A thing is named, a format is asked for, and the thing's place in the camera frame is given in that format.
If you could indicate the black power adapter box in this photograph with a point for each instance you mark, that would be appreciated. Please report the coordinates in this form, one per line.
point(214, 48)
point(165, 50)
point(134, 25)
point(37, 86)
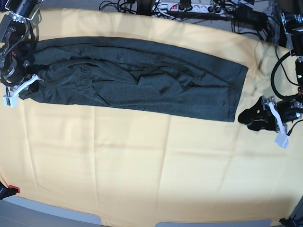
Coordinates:
point(250, 17)

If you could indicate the dark teal long-sleeve shirt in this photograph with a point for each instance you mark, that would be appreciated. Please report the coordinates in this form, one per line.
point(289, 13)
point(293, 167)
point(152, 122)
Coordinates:
point(137, 75)

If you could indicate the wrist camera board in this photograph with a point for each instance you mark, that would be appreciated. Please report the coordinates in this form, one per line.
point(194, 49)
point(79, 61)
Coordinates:
point(11, 101)
point(282, 140)

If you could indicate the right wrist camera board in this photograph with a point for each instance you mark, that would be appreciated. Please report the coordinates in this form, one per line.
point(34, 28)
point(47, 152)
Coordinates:
point(11, 101)

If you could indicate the red and black clamp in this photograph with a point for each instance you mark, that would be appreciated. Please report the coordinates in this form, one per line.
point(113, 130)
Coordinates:
point(7, 191)

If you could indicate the white power strip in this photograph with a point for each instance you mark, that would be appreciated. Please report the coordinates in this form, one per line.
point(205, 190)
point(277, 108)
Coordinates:
point(170, 7)

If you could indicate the black corner clamp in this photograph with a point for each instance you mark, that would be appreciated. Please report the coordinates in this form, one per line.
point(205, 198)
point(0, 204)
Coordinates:
point(291, 222)

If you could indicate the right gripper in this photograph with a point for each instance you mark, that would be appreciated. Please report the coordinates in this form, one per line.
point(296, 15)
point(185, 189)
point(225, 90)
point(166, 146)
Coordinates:
point(15, 78)

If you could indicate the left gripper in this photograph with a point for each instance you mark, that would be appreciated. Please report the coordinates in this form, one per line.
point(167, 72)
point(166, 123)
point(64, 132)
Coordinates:
point(260, 117)

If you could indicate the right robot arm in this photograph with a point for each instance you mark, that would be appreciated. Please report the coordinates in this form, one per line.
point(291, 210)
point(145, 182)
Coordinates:
point(16, 55)

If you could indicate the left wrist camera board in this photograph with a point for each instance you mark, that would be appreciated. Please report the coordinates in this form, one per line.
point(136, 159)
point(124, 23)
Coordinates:
point(282, 140)

